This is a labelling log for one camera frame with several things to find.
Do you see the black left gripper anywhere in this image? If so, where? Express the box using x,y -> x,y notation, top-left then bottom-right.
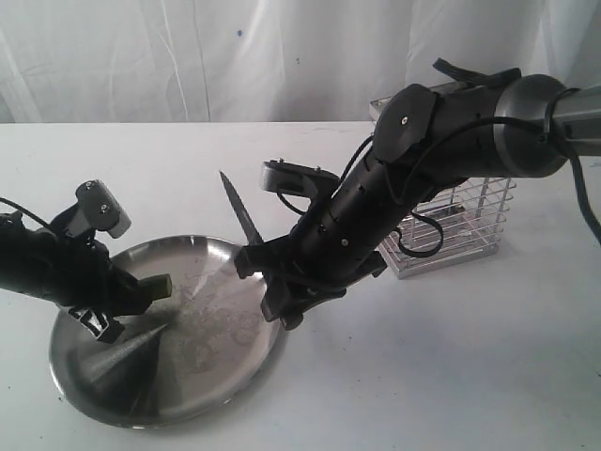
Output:
46,225 -> 153,343

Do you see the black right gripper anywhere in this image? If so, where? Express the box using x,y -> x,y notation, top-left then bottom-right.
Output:
234,159 -> 390,329

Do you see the black handled kitchen knife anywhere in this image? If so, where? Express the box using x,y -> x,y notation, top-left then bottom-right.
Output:
219,171 -> 264,245

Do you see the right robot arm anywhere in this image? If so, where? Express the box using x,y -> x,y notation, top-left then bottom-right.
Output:
227,74 -> 600,330

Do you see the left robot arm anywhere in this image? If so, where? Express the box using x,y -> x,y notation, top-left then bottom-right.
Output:
1,211 -> 172,343

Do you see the round stainless steel plate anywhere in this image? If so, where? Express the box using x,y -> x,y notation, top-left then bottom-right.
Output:
49,235 -> 285,428

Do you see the white backdrop curtain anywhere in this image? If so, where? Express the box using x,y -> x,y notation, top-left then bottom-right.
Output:
1,1 -> 600,123

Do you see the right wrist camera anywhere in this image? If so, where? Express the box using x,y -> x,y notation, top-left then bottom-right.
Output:
261,160 -> 339,200

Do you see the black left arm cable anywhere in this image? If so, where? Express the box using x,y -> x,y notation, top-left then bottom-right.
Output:
0,196 -> 53,234

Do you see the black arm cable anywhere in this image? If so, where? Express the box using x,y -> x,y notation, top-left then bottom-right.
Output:
342,57 -> 601,259
0,196 -> 53,234

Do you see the chrome wire utensil basket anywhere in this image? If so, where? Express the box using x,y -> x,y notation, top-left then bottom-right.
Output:
370,82 -> 514,278

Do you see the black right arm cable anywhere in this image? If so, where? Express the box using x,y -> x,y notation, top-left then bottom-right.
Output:
342,57 -> 601,259

